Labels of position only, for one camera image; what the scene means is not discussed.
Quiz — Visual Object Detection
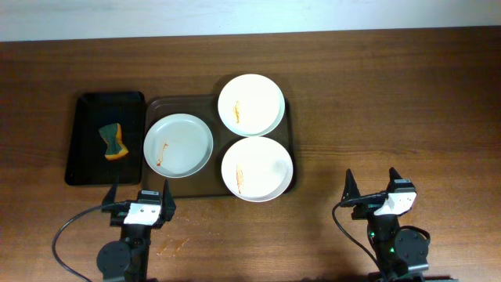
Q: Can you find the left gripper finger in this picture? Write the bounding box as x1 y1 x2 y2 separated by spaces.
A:
161 179 176 221
101 176 119 212

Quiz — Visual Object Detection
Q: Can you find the pale blue-white plate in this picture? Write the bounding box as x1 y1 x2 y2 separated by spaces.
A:
143 114 214 179

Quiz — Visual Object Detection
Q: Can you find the white plate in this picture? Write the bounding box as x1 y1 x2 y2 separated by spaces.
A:
221 137 294 203
217 74 285 137

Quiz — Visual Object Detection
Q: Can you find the brown serving tray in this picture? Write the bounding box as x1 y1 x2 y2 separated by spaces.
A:
141 93 297 199

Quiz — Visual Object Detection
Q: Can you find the green and yellow sponge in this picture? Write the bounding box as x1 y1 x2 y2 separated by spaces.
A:
99 123 129 161

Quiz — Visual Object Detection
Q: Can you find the black rectangular tray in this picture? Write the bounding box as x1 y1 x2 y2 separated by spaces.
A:
64 91 146 186

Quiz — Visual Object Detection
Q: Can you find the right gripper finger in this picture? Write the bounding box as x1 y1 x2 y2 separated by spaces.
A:
386 167 402 193
341 169 361 207

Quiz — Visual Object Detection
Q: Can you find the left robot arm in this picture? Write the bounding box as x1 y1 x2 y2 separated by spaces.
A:
96 182 176 282

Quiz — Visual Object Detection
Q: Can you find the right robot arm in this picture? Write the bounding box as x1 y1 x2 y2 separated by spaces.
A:
332 168 431 281

